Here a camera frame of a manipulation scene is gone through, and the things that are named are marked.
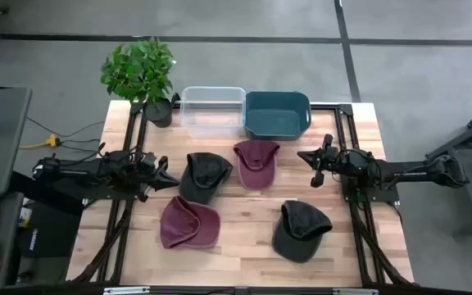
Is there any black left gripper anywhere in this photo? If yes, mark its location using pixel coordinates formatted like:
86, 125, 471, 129
135, 154, 181, 204

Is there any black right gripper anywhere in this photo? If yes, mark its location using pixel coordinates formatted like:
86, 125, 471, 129
297, 134, 343, 188

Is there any black baseball cap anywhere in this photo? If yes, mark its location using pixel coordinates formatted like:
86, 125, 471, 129
178, 152, 234, 205
271, 199, 334, 264

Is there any maroon baseball cap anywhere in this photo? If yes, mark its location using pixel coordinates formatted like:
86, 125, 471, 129
233, 139, 281, 191
160, 195, 221, 250

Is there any teal plastic bin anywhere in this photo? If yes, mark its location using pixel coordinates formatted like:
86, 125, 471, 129
243, 90, 313, 142

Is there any clear plastic bin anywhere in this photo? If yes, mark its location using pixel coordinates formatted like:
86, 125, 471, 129
179, 85, 247, 140

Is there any green plant in black pot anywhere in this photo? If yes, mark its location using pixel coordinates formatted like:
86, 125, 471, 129
99, 37, 176, 129

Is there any silver hinge plate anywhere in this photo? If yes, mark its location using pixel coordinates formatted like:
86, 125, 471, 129
103, 286, 151, 295
333, 288, 379, 295

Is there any black bag with white logo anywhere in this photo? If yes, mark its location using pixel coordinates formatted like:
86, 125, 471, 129
17, 200, 79, 260

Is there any small yellow white box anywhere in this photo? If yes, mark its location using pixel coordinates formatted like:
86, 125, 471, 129
18, 206, 33, 229

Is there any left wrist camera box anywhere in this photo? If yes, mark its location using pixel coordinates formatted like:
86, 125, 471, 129
139, 151, 158, 167

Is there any black aluminium table frame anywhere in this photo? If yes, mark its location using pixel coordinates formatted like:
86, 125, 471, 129
66, 100, 420, 295

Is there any black floor cable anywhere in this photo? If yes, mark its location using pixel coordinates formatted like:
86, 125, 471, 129
26, 116, 107, 161

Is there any yellow extension cable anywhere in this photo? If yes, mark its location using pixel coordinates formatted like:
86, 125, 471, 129
19, 134, 61, 149

